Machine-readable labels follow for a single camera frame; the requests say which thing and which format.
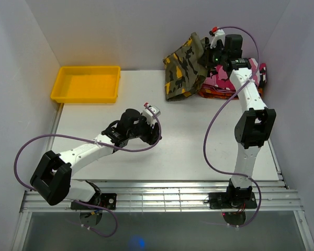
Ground aluminium rail frame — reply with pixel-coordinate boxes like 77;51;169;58
10;104;314;251

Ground pink camouflage folded trousers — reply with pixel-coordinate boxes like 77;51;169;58
203;63;267;91

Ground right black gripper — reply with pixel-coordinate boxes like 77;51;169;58
197;42;228;69

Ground yellow plastic tray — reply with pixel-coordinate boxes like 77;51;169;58
50;66;121;104

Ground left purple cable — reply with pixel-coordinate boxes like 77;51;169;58
14;109;163;238

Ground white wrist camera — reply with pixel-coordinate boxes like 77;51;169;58
209;27;226;49
142;102;161;126

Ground orange camouflage folded trousers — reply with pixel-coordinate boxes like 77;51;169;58
197;85;264;100

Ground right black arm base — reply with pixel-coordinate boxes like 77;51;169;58
206;192;257;209

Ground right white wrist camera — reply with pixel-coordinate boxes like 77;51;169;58
209;27;226;49

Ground yellow green camouflage trousers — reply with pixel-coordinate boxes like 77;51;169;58
163;32;209;101

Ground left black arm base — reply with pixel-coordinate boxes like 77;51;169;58
70;193;117;210

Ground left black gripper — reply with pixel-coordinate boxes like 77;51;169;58
127;114;162;146

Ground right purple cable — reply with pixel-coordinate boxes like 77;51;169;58
203;25;262;227

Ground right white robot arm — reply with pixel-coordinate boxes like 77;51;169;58
203;30;276;209

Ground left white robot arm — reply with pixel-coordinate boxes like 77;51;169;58
30;104;161;209

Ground purple cable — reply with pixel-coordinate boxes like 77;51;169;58
14;109;163;238
203;25;262;227

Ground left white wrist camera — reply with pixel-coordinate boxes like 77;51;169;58
142;102;161;126

